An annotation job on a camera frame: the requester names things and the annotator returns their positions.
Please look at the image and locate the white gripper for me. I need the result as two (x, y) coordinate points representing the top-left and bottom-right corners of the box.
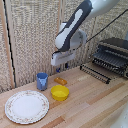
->
(50, 49), (77, 74)

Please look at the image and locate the orange bread loaf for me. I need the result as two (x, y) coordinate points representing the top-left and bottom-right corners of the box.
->
(54, 77), (68, 86)

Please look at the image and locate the black dish rack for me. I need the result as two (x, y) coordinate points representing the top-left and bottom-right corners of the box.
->
(91, 36), (128, 80)

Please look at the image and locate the blue plastic cup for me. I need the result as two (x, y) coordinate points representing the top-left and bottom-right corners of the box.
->
(36, 72), (49, 92)

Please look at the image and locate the yellow plastic bowl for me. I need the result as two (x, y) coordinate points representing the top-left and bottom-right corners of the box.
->
(50, 84), (71, 102)

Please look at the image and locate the white floral rimmed plate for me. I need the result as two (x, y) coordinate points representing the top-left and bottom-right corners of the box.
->
(4, 90), (51, 125)

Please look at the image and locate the white blurry object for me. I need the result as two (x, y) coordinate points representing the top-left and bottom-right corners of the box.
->
(110, 102), (128, 128)

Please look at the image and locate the black wire oven rack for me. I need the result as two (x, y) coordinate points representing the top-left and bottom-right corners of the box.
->
(79, 63), (112, 85)

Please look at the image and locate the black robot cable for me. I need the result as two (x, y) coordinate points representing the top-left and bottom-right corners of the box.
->
(78, 9), (128, 50)

